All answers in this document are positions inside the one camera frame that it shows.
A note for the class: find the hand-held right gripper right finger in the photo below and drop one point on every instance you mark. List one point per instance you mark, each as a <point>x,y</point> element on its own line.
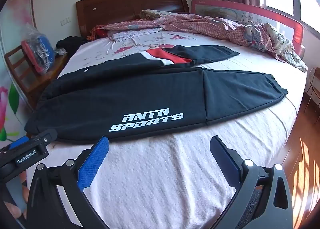
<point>225,155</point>

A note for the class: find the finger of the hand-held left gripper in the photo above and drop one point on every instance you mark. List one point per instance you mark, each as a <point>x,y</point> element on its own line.
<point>18,142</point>
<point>47,135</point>

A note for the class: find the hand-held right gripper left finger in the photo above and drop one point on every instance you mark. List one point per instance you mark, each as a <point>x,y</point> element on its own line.
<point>93,162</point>

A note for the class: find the dark pants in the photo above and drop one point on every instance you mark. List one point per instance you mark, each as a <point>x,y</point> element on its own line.
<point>125,93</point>

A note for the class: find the bed with floral sheet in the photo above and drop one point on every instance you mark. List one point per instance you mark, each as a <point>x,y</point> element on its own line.
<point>175,181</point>

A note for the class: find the wooden chair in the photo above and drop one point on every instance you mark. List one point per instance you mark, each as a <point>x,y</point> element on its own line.
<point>50,70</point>

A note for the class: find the plastic bag of clothes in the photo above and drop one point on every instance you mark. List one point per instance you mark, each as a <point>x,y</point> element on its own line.
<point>40,46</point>

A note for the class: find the pile of dark clothes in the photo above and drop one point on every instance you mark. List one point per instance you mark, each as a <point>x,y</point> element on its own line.
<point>70,42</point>

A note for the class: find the floral wardrobe door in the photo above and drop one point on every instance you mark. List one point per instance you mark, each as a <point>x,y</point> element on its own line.
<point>10,31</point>

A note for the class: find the red pillow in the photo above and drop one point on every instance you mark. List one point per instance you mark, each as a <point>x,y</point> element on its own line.
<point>101,33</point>

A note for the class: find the light floral pillowcase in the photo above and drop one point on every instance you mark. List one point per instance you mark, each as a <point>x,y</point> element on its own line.
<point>135,35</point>

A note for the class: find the pink checked quilt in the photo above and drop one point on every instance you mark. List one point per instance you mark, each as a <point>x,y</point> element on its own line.
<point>200,23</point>

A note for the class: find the wooden headboard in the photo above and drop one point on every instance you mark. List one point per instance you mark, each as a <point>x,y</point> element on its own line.
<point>130,3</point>

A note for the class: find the white wall switch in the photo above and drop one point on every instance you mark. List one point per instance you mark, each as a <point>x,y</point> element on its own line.
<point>65,21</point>

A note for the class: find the red bed guard rail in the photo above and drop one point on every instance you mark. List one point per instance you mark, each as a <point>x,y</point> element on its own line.
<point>298,31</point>

